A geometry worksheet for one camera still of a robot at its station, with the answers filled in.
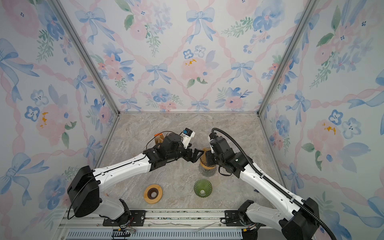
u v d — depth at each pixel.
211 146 0.60
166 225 0.73
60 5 0.69
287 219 0.42
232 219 0.73
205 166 0.77
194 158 0.69
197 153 0.69
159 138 0.95
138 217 0.75
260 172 0.47
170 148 0.60
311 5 0.68
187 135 0.68
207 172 0.84
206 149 0.79
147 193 0.80
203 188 0.84
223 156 0.56
